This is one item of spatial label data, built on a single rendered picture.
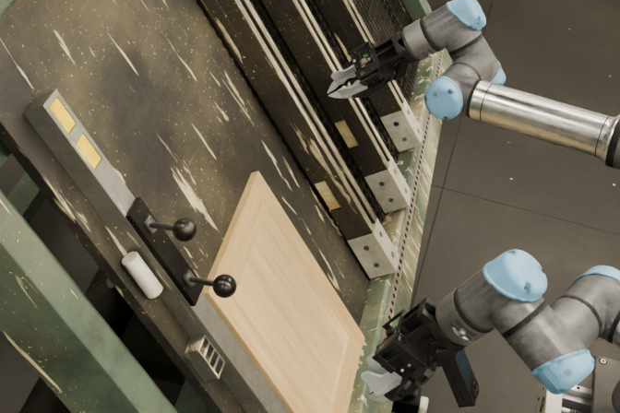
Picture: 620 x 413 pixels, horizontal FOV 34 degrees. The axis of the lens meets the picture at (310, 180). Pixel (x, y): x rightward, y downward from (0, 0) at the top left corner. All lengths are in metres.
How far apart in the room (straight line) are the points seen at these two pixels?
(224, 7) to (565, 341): 1.08
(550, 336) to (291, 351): 0.76
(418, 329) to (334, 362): 0.73
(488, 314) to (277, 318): 0.70
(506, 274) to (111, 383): 0.58
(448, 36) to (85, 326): 0.94
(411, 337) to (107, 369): 0.43
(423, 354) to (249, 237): 0.60
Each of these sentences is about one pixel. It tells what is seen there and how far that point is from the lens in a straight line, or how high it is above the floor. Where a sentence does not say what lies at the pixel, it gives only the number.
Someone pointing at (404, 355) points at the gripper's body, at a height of 1.49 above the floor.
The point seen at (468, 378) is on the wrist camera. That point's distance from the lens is 1.53.
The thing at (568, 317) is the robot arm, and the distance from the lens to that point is 1.43.
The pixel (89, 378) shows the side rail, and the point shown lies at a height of 1.40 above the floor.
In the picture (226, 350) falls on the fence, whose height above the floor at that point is 1.24.
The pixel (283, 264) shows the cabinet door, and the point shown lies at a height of 1.15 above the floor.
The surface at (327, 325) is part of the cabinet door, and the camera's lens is 2.19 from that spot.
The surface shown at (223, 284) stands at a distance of 1.61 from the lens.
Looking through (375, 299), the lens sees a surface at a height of 0.90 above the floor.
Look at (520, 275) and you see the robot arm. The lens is 1.37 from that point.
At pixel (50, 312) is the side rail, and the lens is 1.45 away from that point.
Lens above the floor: 2.56
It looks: 38 degrees down
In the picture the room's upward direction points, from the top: 10 degrees clockwise
